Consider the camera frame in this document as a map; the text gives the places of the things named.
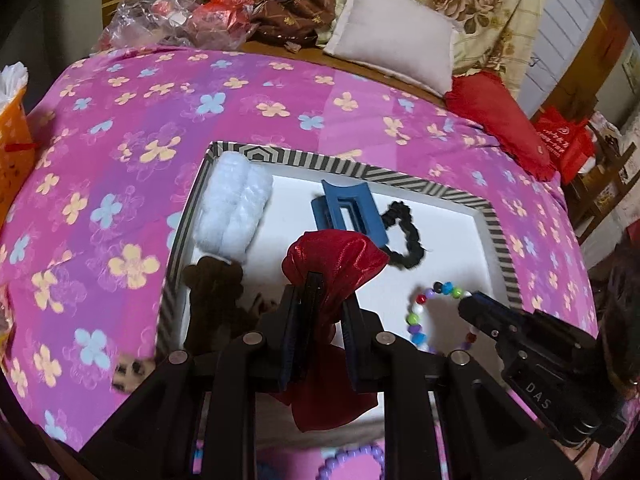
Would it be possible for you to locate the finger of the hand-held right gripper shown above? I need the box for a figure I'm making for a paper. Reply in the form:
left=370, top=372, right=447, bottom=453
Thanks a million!
left=472, top=291, right=538, bottom=326
left=458, top=299, right=503, bottom=343

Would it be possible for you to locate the striped shallow cardboard box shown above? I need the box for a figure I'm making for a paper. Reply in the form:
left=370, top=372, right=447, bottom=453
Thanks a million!
left=156, top=141, right=525, bottom=448

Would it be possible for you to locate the brown plush hair bow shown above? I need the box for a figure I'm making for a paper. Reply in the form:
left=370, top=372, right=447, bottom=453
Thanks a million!
left=181, top=256, right=266, bottom=356

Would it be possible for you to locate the red satin hair bow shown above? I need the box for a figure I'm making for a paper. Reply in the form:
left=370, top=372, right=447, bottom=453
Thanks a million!
left=272, top=230, right=390, bottom=433

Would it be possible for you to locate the blue hair claw clip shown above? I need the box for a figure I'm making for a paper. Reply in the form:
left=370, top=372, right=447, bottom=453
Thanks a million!
left=311, top=179, right=393, bottom=251

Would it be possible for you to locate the black scrunchie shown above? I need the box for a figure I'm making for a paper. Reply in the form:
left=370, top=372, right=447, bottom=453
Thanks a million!
left=380, top=201, right=432, bottom=270

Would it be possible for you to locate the orange plastic basket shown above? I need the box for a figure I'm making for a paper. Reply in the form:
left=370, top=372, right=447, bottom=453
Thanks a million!
left=0, top=85, right=40, bottom=231

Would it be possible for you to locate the red shopping bag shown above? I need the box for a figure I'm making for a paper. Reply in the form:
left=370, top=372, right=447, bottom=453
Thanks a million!
left=532, top=106, right=598, bottom=186

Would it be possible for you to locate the white plastic bag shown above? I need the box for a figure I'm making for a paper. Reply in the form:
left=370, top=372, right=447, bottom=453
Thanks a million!
left=0, top=62, right=28, bottom=106

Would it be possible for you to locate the purple bead bracelet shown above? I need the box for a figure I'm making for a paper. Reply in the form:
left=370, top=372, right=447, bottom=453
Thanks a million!
left=317, top=444, right=386, bottom=480

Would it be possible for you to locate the brown floral quilt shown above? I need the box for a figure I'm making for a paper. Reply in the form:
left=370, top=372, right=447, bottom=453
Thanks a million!
left=250, top=0, right=346, bottom=53

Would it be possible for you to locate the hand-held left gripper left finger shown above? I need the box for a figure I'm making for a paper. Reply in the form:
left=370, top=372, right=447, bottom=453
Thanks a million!
left=75, top=272, right=323, bottom=480

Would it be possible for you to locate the wooden rack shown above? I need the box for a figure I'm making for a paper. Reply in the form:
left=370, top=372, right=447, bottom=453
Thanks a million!
left=570, top=125, right=638, bottom=233

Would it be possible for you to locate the white pillow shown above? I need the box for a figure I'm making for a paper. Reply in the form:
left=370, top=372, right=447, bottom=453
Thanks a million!
left=322, top=0, right=463, bottom=98

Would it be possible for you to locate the multicoloured bead bracelet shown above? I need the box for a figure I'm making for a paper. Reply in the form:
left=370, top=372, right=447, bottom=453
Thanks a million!
left=405, top=281, right=481, bottom=353

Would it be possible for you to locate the white fluffy hair clip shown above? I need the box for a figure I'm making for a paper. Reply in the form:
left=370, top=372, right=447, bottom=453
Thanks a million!
left=192, top=152, right=273, bottom=263

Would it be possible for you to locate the pile of clear plastic bags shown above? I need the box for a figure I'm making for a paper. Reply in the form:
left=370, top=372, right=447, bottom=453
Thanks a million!
left=92, top=0, right=251, bottom=53

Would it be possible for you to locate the cream floral quilt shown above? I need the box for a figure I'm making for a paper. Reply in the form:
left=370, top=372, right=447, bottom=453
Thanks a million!
left=345, top=0, right=551, bottom=106

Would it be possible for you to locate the red cushion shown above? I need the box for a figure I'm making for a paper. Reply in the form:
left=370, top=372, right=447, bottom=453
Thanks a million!
left=444, top=71, right=558, bottom=182

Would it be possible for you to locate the leopard print hair accessory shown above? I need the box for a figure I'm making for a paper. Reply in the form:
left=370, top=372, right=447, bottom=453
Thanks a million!
left=111, top=354, right=156, bottom=393

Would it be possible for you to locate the pink floral blanket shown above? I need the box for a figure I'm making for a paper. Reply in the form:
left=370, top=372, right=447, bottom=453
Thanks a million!
left=0, top=45, right=601, bottom=480

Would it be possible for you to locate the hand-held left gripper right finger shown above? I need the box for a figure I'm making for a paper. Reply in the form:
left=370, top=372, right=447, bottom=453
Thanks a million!
left=342, top=292, right=583, bottom=480

